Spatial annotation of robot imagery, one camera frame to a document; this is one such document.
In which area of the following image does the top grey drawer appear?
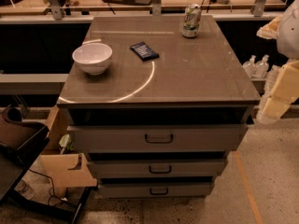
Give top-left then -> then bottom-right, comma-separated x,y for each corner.
67,124 -> 248,153

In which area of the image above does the bottom grey drawer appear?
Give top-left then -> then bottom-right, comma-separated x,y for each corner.
99,182 -> 214,199

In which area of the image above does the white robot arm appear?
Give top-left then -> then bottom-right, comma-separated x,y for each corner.
256,0 -> 299,124

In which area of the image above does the grey drawer cabinet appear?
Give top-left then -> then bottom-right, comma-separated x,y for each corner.
58,15 -> 260,188

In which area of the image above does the left clear sanitizer bottle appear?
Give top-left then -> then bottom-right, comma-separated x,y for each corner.
243,55 -> 256,78

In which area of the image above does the black floor cable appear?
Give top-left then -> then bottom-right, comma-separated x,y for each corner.
28,168 -> 78,210

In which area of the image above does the green white 7up can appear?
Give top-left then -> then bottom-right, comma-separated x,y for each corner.
182,4 -> 201,38

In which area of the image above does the brown chair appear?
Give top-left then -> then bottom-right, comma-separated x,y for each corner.
0,106 -> 49,203

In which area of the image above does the cardboard piece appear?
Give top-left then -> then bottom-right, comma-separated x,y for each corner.
40,154 -> 97,198

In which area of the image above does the grey drawer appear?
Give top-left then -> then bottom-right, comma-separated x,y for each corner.
67,124 -> 248,153
87,159 -> 227,179
99,182 -> 214,199

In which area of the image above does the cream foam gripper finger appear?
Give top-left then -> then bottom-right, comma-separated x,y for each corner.
256,60 -> 299,124
256,15 -> 282,39

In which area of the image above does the dark blue snack packet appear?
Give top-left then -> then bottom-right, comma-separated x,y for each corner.
130,42 -> 159,62

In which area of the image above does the right clear sanitizer bottle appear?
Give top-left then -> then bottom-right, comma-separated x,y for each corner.
253,54 -> 269,78

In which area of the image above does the middle grey drawer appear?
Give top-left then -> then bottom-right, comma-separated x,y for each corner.
87,159 -> 227,179

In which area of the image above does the white ceramic bowl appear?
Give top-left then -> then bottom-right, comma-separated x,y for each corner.
72,43 -> 113,75

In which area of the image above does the clear sanitizer bottle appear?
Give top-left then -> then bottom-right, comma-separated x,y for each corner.
243,55 -> 256,78
253,54 -> 269,78

